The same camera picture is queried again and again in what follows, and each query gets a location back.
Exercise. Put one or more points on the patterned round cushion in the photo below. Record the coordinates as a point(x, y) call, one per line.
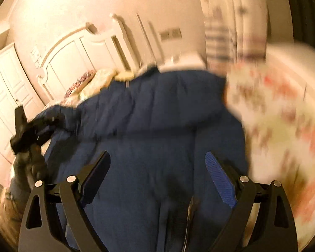
point(76, 87)

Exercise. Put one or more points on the nautical striped curtain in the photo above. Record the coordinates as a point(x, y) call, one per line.
point(235, 32)

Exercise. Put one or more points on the paper notices on wall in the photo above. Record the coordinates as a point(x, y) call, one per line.
point(36, 57)

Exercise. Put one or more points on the cream floral pillow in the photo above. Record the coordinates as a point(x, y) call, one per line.
point(101, 80)

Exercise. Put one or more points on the white wardrobe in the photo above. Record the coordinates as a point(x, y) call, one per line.
point(15, 90)

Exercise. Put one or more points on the white wooden headboard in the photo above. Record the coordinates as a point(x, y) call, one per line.
point(82, 50)

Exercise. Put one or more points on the wall socket panel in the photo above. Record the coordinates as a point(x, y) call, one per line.
point(170, 34)

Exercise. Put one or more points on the white nightstand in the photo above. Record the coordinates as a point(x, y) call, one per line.
point(183, 62)

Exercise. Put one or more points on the yellow pillow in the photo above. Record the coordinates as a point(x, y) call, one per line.
point(124, 76)

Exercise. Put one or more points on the white floor lamp pole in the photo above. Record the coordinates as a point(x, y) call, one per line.
point(145, 36)

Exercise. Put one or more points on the floral bed sheet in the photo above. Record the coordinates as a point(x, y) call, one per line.
point(279, 129)

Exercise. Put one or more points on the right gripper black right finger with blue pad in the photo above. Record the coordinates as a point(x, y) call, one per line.
point(261, 219)

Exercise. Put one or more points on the black gloved left hand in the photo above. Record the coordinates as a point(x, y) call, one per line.
point(29, 167)

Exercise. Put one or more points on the navy blue puffer jacket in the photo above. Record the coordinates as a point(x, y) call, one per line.
point(157, 194)

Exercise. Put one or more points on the white window sill cabinet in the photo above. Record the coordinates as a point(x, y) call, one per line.
point(295, 60)

